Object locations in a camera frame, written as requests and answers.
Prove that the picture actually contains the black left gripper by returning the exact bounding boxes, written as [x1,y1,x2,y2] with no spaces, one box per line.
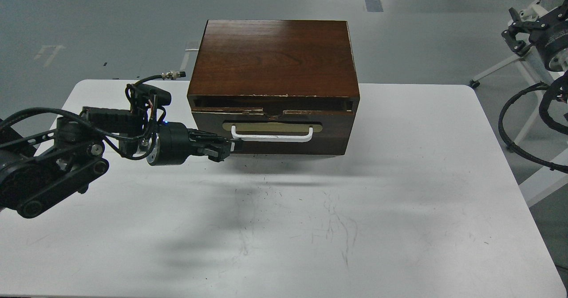
[146,122,235,165]

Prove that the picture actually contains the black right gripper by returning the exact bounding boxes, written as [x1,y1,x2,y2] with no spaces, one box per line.
[501,7,568,72]

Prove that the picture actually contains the wooden drawer with white handle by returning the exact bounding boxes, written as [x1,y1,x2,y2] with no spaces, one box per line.
[190,96,358,155]

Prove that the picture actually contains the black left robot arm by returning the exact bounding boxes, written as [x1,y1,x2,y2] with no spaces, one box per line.
[0,71,243,219]

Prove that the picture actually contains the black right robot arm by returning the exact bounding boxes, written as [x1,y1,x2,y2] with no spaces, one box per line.
[498,5,568,173]

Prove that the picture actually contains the dark wooden drawer cabinet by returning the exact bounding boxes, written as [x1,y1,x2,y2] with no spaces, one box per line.
[187,20,360,156]

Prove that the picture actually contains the white table frame right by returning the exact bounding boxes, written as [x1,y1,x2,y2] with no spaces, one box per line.
[469,0,568,208]

